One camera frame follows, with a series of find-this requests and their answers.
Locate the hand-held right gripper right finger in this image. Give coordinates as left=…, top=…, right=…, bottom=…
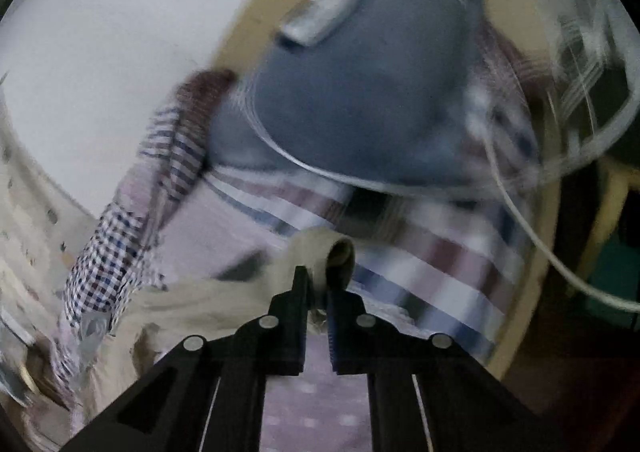
left=325, top=282, right=573, bottom=452

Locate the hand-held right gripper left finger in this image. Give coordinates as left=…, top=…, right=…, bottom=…
left=60, top=266, right=308, bottom=452

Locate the beige garment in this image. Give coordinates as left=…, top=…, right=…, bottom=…
left=65, top=227, right=356, bottom=452

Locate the checked bed sheet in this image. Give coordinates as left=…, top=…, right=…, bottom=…
left=160, top=7, right=556, bottom=452

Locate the checked and dotted quilt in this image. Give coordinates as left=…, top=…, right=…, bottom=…
left=57, top=68, right=238, bottom=393

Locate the blue plush pillow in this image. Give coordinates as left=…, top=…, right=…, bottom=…
left=207, top=0, right=496, bottom=193

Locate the pineapple print curtain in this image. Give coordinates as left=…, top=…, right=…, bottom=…
left=0, top=112, right=108, bottom=333

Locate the yellow stool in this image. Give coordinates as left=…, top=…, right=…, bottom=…
left=582, top=154, right=640, bottom=293

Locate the white cable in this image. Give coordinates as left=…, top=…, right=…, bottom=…
left=482, top=132, right=640, bottom=313

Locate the white wire frame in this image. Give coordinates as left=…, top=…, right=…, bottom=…
left=542, top=0, right=640, bottom=183

